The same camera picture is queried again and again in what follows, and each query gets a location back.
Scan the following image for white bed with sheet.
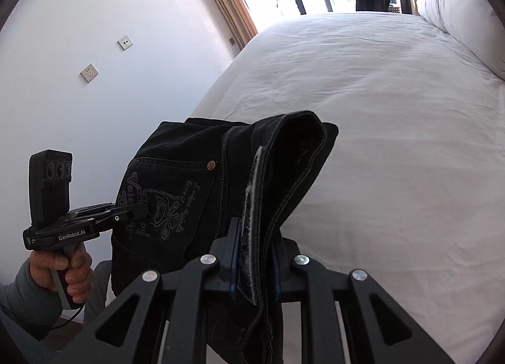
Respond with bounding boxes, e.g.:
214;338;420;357
98;11;505;364

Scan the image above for person's left hand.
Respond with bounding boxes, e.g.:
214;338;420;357
29;242;93;304

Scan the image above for rolled white duvet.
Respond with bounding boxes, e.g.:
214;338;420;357
416;0;505;78

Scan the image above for white wall socket near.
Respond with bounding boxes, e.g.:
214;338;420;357
80;63;98;83

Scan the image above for white wall socket far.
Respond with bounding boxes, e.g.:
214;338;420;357
117;36;133;50

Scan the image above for grey sleeve forearm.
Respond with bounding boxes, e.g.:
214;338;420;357
1;261;62;363

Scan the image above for black jeans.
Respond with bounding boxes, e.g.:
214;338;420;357
111;111;339;363

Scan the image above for white wall socket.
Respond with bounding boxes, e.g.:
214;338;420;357
80;63;98;83
117;36;133;50

